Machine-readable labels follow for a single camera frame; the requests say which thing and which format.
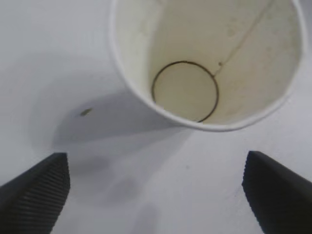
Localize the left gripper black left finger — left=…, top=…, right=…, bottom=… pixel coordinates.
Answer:
left=0, top=152, right=71, bottom=234

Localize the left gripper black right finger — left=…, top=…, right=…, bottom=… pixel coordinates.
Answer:
left=241, top=150, right=312, bottom=234

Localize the white paper cup green logo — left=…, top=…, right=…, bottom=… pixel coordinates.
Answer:
left=109, top=0, right=308, bottom=132

